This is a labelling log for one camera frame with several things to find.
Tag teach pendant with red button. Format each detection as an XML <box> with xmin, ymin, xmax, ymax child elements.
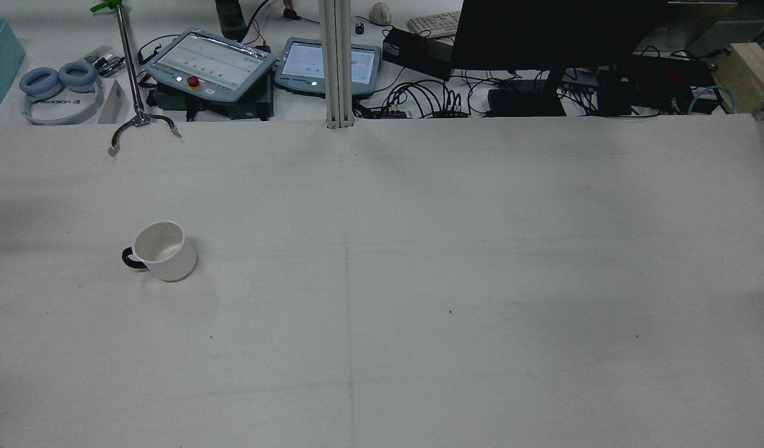
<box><xmin>144</xmin><ymin>27</ymin><xmax>277</xmax><ymax>104</ymax></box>

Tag black electronics box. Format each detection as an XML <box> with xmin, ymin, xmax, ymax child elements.
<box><xmin>597</xmin><ymin>55</ymin><xmax>719</xmax><ymax>116</ymax></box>

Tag black cable bundle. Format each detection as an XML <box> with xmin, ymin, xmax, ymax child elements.
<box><xmin>357</xmin><ymin>78</ymin><xmax>482</xmax><ymax>119</ymax></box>

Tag light blue headphones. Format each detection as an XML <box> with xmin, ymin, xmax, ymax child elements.
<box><xmin>19</xmin><ymin>61</ymin><xmax>105</xmax><ymax>126</ymax></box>

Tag black power adapter box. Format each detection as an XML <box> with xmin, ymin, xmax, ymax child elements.
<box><xmin>382</xmin><ymin>27</ymin><xmax>454</xmax><ymax>81</ymax></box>

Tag white keyboard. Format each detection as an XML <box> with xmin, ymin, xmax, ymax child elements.
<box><xmin>407</xmin><ymin>11</ymin><xmax>462</xmax><ymax>39</ymax></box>

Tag metal grabber tool green handle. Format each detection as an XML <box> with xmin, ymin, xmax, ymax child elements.
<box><xmin>90</xmin><ymin>0</ymin><xmax>183</xmax><ymax>157</ymax></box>

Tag black cylinder bottle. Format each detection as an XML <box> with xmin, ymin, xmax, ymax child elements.
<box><xmin>215</xmin><ymin>0</ymin><xmax>248</xmax><ymax>42</ymax></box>

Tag white paper card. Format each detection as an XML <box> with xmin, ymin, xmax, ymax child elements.
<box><xmin>97</xmin><ymin>80</ymin><xmax>131</xmax><ymax>124</ymax></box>

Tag teal cable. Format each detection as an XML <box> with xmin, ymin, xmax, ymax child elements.
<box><xmin>687</xmin><ymin>86</ymin><xmax>738</xmax><ymax>115</ymax></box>

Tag aluminium profile post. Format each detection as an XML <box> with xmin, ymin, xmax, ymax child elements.
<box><xmin>318</xmin><ymin>0</ymin><xmax>356</xmax><ymax>130</ymax></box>

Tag black computer monitor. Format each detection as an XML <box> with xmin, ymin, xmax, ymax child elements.
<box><xmin>450</xmin><ymin>0</ymin><xmax>669</xmax><ymax>72</ymax></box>

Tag teach pendant without red button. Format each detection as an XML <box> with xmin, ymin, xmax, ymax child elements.
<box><xmin>273</xmin><ymin>37</ymin><xmax>383</xmax><ymax>99</ymax></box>

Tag wooden box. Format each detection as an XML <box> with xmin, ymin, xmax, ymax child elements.
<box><xmin>712</xmin><ymin>42</ymin><xmax>764</xmax><ymax>139</ymax></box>

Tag small clear plastic bag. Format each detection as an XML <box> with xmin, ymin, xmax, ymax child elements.
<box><xmin>82</xmin><ymin>45</ymin><xmax>129</xmax><ymax>78</ymax></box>

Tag white cup with black handle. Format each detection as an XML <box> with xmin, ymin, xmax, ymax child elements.
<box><xmin>121</xmin><ymin>221</ymin><xmax>198</xmax><ymax>282</ymax></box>

